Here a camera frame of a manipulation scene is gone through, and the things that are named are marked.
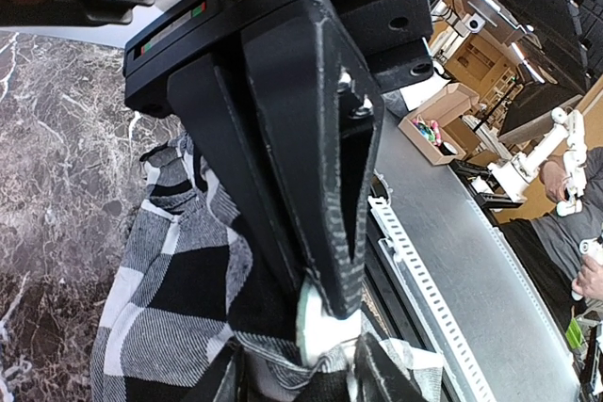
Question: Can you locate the yellow round brooch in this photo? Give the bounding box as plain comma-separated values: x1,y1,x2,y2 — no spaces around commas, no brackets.
296,278,362,366

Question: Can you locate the black white plaid shirt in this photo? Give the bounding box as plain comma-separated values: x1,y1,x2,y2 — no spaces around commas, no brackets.
90,134,442,401

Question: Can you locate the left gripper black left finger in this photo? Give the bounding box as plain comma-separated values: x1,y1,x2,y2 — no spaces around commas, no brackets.
182,339,245,402

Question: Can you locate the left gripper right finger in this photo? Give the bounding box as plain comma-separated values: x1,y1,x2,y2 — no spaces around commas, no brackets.
354,333,425,402

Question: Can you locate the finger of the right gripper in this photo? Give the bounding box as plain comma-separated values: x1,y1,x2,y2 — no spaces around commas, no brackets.
167,53,301,289

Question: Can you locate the operator hand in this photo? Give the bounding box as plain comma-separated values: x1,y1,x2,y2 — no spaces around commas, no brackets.
572,255,603,301

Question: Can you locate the cardboard box with toys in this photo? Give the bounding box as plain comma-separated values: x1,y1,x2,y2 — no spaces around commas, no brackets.
398,83,480,166

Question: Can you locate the white slotted cable duct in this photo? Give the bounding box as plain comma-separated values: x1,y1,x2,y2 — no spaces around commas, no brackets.
368,197,496,401

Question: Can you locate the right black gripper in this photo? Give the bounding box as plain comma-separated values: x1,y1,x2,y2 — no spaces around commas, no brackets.
123,0,433,319

